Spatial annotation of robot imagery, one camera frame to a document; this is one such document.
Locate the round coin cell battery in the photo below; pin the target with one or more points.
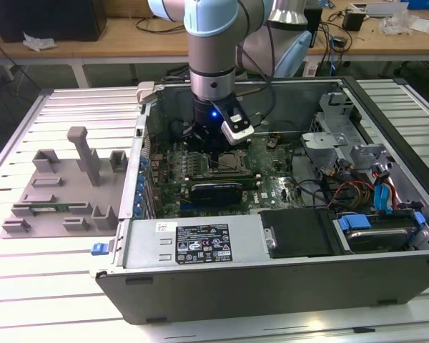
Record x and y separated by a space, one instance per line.
271 143

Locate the crumpled white paper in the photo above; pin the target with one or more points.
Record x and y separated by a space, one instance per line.
39 42

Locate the green motherboard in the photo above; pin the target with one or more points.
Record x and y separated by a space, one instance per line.
271 186

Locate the black plastic bay cover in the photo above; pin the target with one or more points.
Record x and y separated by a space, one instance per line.
296 232

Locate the grey plastic parts rack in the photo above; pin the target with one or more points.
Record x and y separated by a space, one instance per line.
71 178

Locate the black graphics card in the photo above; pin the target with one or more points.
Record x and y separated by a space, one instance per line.
214 198

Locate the clear plastic packaging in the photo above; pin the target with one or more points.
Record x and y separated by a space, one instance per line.
397 23

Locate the perforated metal drive cage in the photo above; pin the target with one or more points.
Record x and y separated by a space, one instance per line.
316 123

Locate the white plug adapter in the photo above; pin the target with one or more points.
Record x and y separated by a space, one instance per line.
310 68

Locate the pale grey case latch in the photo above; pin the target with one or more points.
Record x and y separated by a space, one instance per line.
146 91

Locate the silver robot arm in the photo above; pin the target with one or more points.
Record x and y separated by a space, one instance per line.
211 53

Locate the blue box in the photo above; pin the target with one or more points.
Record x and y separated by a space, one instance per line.
425 3

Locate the silver metal bay bracket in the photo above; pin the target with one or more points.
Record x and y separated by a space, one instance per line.
370 153

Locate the hard disk in blue carrier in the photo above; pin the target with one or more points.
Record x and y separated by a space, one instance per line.
375 239

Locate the black computer tower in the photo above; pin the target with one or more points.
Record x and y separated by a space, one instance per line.
46 18

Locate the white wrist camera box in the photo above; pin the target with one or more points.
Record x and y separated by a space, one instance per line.
237 130

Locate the silver metal drive bracket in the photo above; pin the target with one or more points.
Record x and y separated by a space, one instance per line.
318 141

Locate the small black device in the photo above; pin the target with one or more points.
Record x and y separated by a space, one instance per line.
339 41

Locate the black and grey PC case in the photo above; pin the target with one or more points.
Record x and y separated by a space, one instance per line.
236 296

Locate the CPU socket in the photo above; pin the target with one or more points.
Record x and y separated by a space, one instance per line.
244 166

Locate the grey labelled power supply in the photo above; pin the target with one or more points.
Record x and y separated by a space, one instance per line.
146 246

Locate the wooden desk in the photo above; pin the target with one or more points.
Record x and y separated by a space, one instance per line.
93 48

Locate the blue plastic clip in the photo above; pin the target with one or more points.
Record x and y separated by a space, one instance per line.
99 249

